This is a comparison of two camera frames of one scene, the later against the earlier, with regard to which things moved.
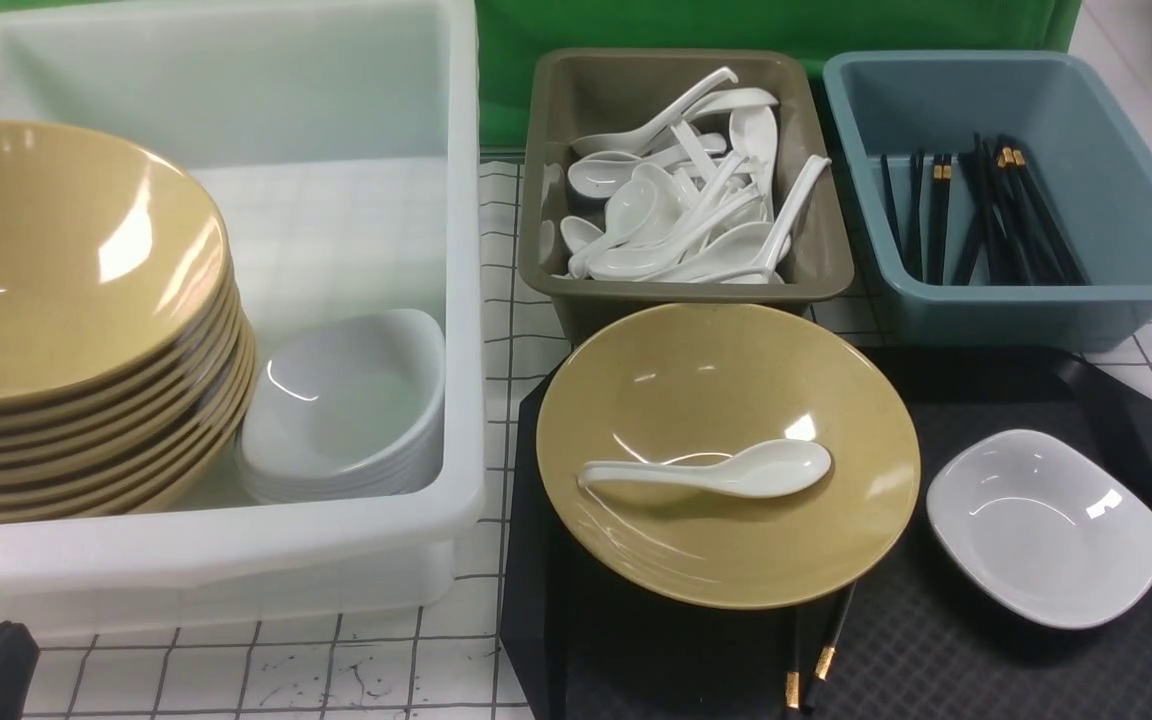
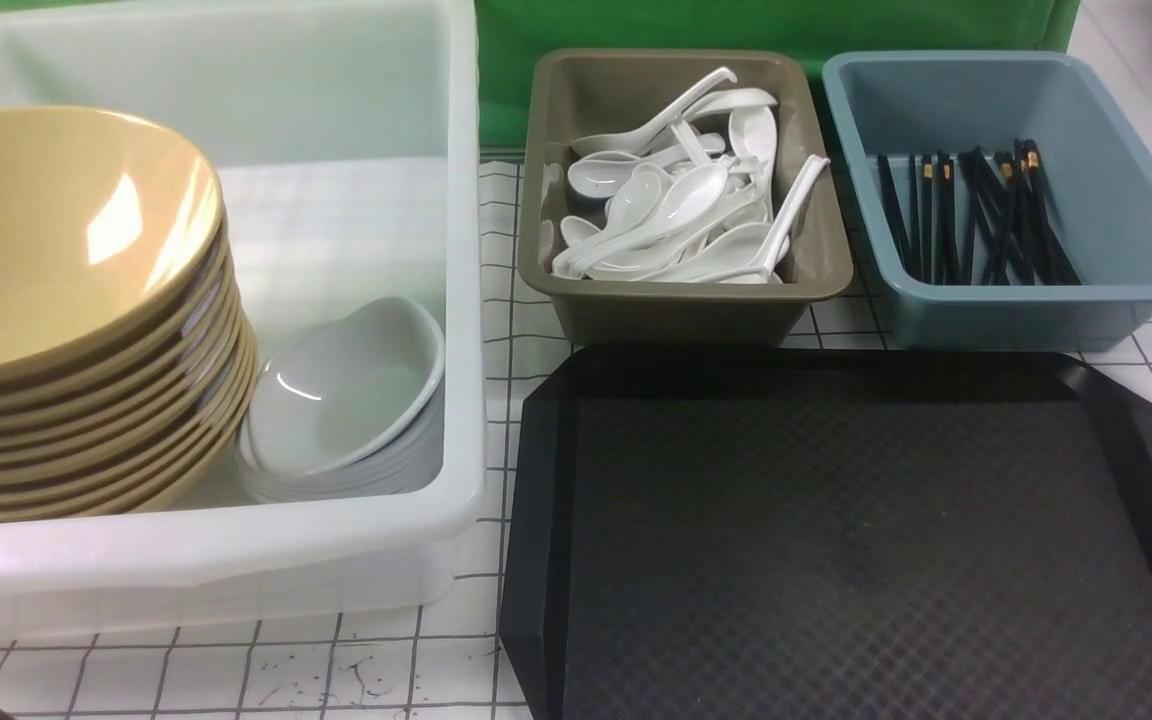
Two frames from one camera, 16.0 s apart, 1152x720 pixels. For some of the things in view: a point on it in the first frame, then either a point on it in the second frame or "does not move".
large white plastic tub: x=337 y=142 does not move
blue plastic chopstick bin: x=1002 y=202 does not move
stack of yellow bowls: x=92 y=357 does not move
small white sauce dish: x=1045 y=527 -> x=331 y=386
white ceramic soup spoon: x=764 y=469 -> x=689 y=193
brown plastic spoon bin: x=578 y=93 does not move
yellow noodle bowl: x=727 y=456 -> x=59 y=231
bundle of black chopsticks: x=992 y=225 does not move
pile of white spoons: x=689 y=196 does not move
